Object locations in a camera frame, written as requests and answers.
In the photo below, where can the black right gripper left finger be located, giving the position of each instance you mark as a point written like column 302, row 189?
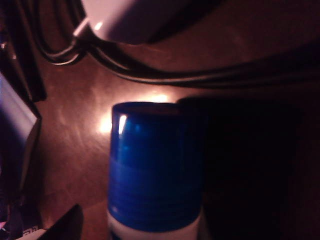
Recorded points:
column 66, row 225

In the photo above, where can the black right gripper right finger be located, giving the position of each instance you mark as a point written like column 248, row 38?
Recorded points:
column 250, row 175

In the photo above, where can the liquid glue bottle blue cap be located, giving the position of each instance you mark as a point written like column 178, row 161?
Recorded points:
column 155, row 162

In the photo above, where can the white power adapter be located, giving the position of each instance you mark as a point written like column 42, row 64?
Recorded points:
column 130, row 17

